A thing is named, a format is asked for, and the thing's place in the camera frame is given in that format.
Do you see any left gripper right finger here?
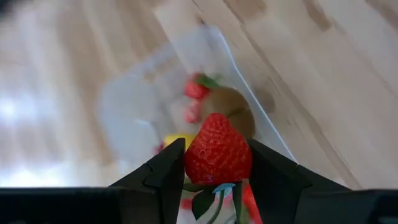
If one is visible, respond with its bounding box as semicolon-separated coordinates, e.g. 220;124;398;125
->
248;138;349;224

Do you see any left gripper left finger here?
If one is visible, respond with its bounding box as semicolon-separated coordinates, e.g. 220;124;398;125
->
109;138;187;224

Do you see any yellow plastic lemon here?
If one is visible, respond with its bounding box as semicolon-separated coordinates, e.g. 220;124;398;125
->
163;133;197;150

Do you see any red plastic strawberry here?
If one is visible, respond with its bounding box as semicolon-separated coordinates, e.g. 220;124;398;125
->
182;113;253;224
183;73;223;100

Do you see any clear plastic tupperware container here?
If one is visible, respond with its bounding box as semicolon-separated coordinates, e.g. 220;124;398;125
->
98;24;299;175

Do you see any brown plastic kiwi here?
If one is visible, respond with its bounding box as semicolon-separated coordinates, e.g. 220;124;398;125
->
201;86;256;139

